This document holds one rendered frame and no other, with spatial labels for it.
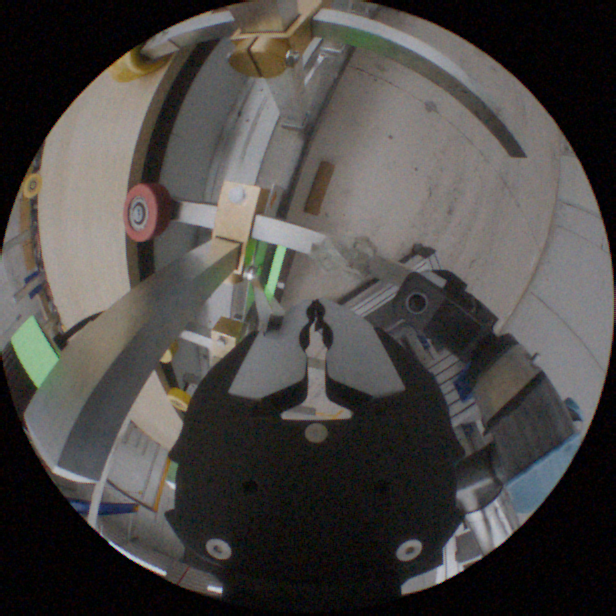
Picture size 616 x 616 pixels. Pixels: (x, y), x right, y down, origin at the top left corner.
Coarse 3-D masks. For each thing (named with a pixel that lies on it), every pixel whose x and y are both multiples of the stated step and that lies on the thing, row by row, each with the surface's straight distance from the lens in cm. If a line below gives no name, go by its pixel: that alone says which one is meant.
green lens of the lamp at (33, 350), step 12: (24, 324) 15; (36, 324) 14; (12, 336) 16; (24, 336) 14; (36, 336) 13; (24, 348) 14; (36, 348) 13; (48, 348) 13; (24, 360) 13; (36, 360) 13; (48, 360) 13; (36, 372) 13; (48, 372) 13; (36, 384) 13
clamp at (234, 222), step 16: (224, 192) 24; (256, 192) 23; (224, 208) 24; (240, 208) 23; (256, 208) 23; (224, 224) 24; (240, 224) 24; (240, 240) 24; (240, 256) 25; (240, 272) 25
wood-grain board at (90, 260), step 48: (192, 48) 41; (96, 96) 57; (144, 96) 36; (48, 144) 95; (96, 144) 45; (144, 144) 33; (48, 192) 80; (96, 192) 41; (48, 240) 85; (96, 240) 42; (96, 288) 50
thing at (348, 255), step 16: (336, 240) 23; (352, 240) 23; (368, 240) 24; (320, 256) 23; (336, 256) 23; (352, 256) 23; (368, 256) 24; (336, 272) 24; (352, 272) 23; (368, 272) 25
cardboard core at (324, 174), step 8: (320, 168) 104; (328, 168) 103; (320, 176) 102; (328, 176) 103; (320, 184) 102; (328, 184) 104; (312, 192) 102; (320, 192) 101; (312, 200) 101; (320, 200) 102; (304, 208) 105; (312, 208) 101
